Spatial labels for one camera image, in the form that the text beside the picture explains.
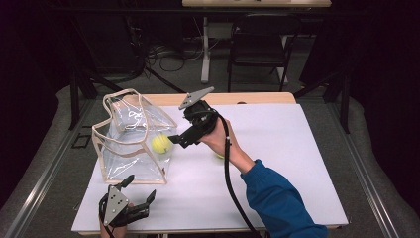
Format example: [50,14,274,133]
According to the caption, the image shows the aluminium rail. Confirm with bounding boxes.
[3,98,97,238]
[326,102,402,238]

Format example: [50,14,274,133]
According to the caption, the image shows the person's left hand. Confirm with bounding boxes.
[98,202,133,238]

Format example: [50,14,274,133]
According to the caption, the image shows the black metal stand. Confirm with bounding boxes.
[293,65,352,135]
[67,19,123,131]

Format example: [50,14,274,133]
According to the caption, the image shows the transparent bag with beige trim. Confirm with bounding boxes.
[91,87,178,185]

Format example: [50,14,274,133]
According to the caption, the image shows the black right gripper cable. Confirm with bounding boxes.
[189,108,265,238]

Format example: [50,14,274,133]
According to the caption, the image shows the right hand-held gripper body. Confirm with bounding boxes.
[178,86,221,142]

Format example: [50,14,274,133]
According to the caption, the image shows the black folding chair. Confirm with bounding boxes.
[227,13,303,93]

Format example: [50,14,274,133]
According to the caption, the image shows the wooden desk with white legs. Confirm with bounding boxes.
[181,0,332,84]

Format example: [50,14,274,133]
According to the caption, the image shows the person's right hand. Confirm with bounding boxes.
[198,117,237,161]

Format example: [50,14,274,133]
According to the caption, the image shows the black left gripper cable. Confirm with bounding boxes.
[98,193,115,238]

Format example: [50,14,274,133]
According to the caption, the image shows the white table sheet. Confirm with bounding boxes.
[70,103,350,233]

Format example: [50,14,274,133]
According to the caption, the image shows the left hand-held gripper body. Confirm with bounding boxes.
[98,184,150,228]

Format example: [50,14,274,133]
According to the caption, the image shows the bundle of floor cables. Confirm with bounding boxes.
[145,39,206,72]

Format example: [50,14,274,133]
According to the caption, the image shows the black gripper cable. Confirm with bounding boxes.
[98,193,115,238]
[189,108,265,238]

